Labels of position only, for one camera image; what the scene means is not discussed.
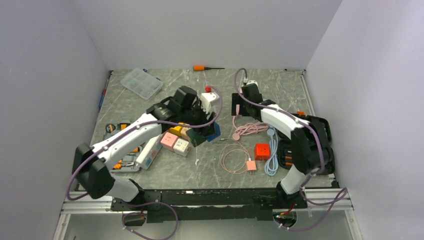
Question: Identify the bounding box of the pink cube socket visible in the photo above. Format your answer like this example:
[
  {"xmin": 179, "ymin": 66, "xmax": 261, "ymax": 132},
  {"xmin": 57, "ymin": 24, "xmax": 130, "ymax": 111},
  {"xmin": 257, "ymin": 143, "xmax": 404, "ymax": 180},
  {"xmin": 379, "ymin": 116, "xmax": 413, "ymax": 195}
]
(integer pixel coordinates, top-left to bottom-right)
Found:
[{"xmin": 160, "ymin": 132, "xmax": 179, "ymax": 152}]

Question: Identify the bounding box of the white power strip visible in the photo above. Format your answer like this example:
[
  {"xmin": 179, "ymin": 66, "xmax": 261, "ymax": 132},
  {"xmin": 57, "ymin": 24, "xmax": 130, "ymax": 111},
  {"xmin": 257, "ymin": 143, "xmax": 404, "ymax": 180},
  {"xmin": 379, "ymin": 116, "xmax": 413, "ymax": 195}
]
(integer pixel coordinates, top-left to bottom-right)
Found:
[{"xmin": 135, "ymin": 135, "xmax": 162, "ymax": 170}]

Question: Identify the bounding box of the beige cube socket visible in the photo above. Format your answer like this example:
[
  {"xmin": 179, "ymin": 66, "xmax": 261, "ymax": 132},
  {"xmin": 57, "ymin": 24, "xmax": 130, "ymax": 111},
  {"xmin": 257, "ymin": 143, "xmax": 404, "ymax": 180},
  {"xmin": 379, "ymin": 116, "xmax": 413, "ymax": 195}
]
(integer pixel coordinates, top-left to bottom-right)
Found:
[{"xmin": 180, "ymin": 127, "xmax": 190, "ymax": 141}]

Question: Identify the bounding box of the yellow cube socket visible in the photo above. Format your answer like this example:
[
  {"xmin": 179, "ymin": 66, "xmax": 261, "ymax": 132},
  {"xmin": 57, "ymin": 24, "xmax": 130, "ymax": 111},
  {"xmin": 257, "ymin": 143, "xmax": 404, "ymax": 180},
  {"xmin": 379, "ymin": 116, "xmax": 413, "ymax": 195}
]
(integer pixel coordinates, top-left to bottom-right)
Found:
[{"xmin": 168, "ymin": 126, "xmax": 183, "ymax": 137}]

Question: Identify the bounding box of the clear plastic screw box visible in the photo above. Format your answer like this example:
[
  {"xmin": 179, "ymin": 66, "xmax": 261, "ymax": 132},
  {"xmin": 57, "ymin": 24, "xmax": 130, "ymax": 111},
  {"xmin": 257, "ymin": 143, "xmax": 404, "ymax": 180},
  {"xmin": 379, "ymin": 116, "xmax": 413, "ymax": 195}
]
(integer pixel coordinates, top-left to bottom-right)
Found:
[{"xmin": 120, "ymin": 68, "xmax": 163, "ymax": 100}]

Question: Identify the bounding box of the thin pink wire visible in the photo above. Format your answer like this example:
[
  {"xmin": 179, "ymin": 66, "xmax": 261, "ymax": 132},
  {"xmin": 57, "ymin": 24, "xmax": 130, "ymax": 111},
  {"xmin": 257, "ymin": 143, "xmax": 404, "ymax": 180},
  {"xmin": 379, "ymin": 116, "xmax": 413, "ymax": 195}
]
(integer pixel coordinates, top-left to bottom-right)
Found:
[{"xmin": 219, "ymin": 139, "xmax": 253, "ymax": 175}]

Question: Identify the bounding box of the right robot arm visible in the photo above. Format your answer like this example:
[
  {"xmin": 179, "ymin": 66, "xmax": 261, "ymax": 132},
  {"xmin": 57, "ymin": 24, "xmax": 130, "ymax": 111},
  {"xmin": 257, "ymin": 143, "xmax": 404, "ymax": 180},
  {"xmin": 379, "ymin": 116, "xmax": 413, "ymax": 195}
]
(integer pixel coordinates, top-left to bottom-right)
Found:
[{"xmin": 231, "ymin": 83, "xmax": 334, "ymax": 208}]

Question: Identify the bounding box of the pink cable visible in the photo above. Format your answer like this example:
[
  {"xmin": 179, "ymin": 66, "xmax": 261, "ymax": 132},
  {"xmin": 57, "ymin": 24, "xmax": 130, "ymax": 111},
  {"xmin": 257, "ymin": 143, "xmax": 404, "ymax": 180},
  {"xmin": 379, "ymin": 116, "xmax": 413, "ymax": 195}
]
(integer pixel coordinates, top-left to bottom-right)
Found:
[{"xmin": 231, "ymin": 115, "xmax": 270, "ymax": 142}]

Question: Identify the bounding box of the pink power strip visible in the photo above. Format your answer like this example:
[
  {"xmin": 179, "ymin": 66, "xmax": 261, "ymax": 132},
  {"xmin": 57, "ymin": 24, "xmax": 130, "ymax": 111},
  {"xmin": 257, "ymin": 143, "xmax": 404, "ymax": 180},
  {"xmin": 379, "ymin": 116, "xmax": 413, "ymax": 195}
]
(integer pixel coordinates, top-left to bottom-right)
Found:
[{"xmin": 231, "ymin": 104, "xmax": 240, "ymax": 118}]

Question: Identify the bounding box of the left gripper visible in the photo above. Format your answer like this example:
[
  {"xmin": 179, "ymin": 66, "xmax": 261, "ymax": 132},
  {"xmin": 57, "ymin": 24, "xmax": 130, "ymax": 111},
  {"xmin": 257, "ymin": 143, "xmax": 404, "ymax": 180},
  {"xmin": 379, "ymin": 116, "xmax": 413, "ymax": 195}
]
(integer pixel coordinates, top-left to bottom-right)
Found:
[{"xmin": 180, "ymin": 99, "xmax": 217, "ymax": 137}]

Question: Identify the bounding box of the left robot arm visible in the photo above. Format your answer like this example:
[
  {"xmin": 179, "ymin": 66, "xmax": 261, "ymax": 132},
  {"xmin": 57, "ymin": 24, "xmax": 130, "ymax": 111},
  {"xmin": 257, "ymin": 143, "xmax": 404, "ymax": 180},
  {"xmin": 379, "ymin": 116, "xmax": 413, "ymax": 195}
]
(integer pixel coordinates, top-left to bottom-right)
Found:
[{"xmin": 71, "ymin": 85, "xmax": 223, "ymax": 210}]

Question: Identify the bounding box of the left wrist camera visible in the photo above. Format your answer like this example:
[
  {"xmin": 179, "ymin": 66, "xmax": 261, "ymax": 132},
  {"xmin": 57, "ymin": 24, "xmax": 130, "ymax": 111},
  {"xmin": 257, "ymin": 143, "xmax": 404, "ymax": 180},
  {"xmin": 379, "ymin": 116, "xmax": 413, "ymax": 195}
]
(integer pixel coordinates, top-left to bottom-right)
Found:
[{"xmin": 199, "ymin": 85, "xmax": 220, "ymax": 113}]

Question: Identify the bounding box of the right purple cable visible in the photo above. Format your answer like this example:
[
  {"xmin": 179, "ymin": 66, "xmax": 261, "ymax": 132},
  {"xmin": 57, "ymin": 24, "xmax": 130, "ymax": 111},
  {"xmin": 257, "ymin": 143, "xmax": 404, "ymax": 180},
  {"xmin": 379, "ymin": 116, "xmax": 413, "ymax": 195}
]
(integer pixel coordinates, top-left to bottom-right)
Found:
[{"xmin": 233, "ymin": 68, "xmax": 349, "ymax": 233}]

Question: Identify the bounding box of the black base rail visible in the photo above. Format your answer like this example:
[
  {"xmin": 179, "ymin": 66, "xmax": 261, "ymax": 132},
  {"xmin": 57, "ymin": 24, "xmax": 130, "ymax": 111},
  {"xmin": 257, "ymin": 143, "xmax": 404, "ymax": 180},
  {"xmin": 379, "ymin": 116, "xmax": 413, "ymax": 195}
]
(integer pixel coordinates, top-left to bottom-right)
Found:
[{"xmin": 110, "ymin": 187, "xmax": 308, "ymax": 223}]

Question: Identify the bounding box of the white cube socket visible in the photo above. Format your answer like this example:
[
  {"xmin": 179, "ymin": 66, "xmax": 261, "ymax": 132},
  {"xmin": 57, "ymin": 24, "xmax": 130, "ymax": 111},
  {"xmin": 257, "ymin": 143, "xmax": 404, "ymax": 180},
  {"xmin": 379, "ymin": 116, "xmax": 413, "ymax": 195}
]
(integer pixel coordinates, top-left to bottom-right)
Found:
[{"xmin": 172, "ymin": 138, "xmax": 191, "ymax": 157}]

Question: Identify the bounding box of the light blue cable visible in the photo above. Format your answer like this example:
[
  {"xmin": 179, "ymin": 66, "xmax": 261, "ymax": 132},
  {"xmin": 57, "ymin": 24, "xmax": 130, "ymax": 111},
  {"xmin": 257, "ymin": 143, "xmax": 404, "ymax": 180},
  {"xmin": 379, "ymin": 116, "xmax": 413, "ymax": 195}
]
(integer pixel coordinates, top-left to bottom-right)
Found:
[{"xmin": 263, "ymin": 128, "xmax": 280, "ymax": 177}]

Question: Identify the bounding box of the black tool case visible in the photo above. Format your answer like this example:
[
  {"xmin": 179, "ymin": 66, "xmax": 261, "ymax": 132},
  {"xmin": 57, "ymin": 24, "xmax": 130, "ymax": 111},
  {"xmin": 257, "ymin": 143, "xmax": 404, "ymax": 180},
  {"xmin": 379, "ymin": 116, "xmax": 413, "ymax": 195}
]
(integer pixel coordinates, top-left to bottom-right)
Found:
[{"xmin": 276, "ymin": 111, "xmax": 335, "ymax": 175}]

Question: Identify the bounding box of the orange handled screwdriver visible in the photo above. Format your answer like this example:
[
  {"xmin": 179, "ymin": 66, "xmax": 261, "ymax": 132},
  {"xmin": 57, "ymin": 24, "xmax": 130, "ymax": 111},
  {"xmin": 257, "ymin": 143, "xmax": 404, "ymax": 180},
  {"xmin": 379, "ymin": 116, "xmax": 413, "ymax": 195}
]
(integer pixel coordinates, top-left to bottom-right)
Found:
[{"xmin": 192, "ymin": 65, "xmax": 224, "ymax": 72}]

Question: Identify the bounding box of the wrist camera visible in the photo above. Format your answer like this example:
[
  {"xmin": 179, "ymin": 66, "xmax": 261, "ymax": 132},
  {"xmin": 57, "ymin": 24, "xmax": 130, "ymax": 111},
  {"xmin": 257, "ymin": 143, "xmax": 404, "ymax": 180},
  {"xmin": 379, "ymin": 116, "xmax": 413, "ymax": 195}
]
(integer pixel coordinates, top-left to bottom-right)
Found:
[
  {"xmin": 199, "ymin": 85, "xmax": 220, "ymax": 113},
  {"xmin": 242, "ymin": 78, "xmax": 258, "ymax": 86}
]

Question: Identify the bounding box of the pink charger plug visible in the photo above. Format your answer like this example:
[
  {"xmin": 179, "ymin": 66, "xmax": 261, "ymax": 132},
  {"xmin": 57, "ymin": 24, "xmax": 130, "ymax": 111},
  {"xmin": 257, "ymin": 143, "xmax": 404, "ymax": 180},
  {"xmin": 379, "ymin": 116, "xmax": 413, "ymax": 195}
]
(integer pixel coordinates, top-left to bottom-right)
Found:
[{"xmin": 245, "ymin": 160, "xmax": 257, "ymax": 174}]

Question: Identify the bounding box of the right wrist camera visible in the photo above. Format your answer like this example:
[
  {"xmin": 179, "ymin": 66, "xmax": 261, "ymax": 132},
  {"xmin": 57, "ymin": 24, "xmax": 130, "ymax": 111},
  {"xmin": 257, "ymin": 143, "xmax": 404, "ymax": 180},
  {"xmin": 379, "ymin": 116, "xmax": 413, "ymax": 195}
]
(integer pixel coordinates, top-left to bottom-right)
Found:
[{"xmin": 242, "ymin": 78, "xmax": 258, "ymax": 86}]

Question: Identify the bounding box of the red cube socket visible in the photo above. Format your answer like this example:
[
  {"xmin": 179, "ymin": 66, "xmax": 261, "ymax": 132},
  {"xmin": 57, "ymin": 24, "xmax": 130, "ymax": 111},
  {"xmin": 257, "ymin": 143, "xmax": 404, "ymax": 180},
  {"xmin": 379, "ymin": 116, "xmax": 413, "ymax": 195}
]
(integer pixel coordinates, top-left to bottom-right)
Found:
[{"xmin": 254, "ymin": 143, "xmax": 271, "ymax": 161}]

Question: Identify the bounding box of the blue cube socket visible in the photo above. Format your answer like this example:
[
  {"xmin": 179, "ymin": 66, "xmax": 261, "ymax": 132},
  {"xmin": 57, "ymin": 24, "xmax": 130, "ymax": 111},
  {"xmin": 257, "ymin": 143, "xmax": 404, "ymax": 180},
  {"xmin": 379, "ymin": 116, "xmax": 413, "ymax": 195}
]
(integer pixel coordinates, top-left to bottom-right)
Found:
[{"xmin": 206, "ymin": 122, "xmax": 221, "ymax": 142}]

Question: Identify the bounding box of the grey tool tray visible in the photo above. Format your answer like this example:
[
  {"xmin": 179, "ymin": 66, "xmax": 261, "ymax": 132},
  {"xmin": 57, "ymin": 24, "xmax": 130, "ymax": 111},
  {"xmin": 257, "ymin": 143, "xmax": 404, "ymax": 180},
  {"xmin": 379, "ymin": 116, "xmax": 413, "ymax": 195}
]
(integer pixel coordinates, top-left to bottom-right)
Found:
[{"xmin": 103, "ymin": 121, "xmax": 142, "ymax": 173}]

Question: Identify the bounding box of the green cube socket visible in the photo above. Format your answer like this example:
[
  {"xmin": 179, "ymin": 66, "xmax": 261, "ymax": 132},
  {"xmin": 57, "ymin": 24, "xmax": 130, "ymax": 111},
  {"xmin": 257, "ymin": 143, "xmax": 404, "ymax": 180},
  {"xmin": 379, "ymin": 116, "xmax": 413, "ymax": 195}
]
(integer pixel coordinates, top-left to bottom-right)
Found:
[{"xmin": 187, "ymin": 129, "xmax": 207, "ymax": 148}]

